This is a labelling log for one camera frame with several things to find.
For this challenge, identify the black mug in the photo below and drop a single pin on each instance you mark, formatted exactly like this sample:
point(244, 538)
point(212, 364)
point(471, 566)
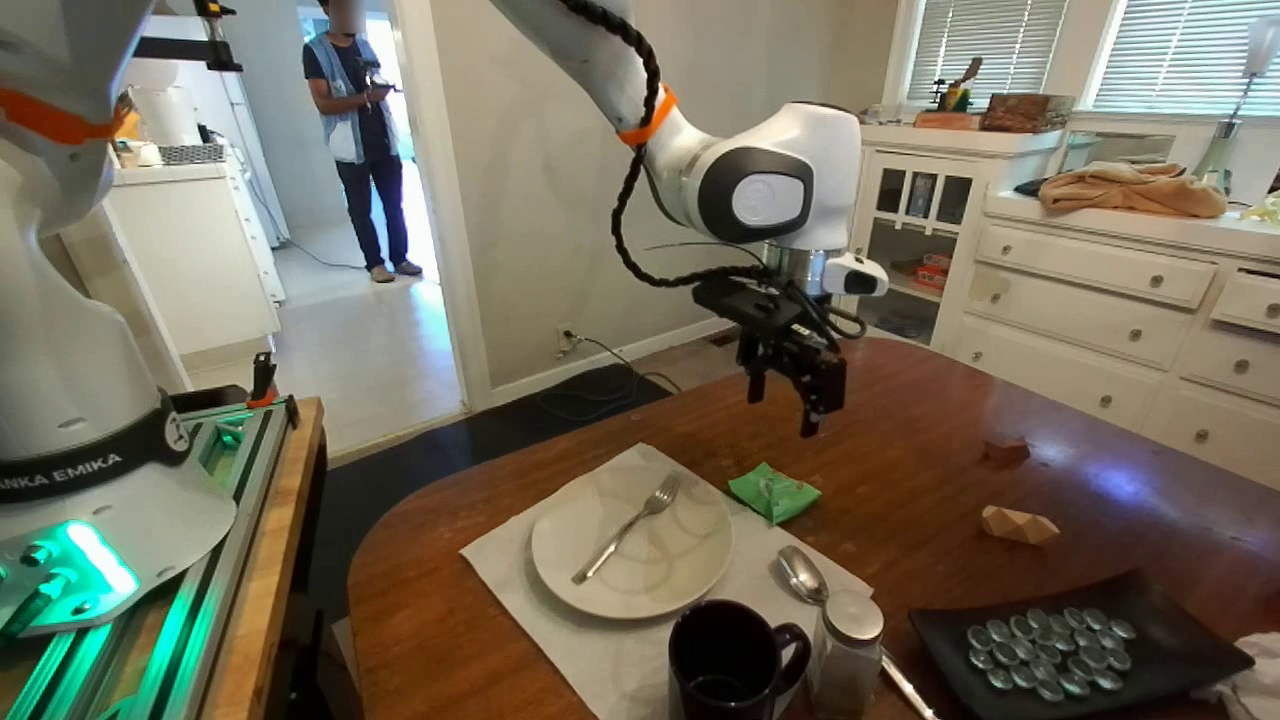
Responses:
point(727, 662)

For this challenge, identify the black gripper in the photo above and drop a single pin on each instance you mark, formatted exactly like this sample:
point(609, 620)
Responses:
point(787, 332)

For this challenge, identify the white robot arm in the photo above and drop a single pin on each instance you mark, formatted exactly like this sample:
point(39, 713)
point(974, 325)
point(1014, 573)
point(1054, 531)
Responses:
point(75, 378)

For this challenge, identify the small wooden block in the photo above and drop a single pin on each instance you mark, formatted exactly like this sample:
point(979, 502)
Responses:
point(1004, 455)

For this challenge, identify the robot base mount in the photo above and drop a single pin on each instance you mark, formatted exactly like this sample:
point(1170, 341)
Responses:
point(119, 602)

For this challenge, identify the silver spoon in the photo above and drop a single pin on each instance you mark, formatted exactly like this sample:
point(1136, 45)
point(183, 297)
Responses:
point(803, 573)

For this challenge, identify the white dresser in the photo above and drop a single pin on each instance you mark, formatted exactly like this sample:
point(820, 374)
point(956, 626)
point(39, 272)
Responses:
point(1146, 321)

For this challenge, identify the black tray with glass gems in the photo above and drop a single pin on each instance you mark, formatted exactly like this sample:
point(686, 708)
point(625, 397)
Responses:
point(1075, 653)

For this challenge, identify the white round plate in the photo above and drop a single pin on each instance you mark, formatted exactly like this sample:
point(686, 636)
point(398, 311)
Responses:
point(657, 569)

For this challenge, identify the brown cloth on dresser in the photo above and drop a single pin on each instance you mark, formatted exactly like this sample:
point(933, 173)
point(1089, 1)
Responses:
point(1154, 191)

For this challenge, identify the green cloth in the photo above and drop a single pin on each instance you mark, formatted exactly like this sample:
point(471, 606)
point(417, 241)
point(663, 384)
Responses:
point(775, 494)

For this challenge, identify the white paper placemat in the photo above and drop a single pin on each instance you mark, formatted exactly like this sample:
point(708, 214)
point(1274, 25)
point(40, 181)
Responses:
point(622, 665)

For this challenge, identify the silver fork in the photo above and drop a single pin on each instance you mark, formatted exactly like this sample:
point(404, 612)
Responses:
point(655, 504)

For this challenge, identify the person in blue vest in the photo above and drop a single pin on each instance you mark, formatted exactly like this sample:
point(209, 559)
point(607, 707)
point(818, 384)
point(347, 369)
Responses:
point(355, 104)

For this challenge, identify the tan crumpled object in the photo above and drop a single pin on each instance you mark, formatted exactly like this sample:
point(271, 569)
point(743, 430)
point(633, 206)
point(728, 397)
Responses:
point(1019, 526)

